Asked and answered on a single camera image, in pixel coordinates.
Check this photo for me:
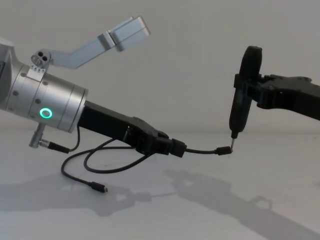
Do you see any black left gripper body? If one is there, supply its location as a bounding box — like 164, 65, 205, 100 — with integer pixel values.
78, 100, 156, 150

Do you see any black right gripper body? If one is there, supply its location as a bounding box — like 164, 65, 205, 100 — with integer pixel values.
271, 74, 320, 121

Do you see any black handheld device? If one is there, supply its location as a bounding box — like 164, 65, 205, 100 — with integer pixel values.
229, 45, 264, 149

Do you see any black charging cable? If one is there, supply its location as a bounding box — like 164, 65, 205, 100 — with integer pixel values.
60, 138, 234, 194

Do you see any white table cloth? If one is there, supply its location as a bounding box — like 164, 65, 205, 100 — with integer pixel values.
0, 106, 320, 240

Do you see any thin dark wrist cable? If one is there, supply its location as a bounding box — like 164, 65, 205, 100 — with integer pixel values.
28, 124, 82, 154

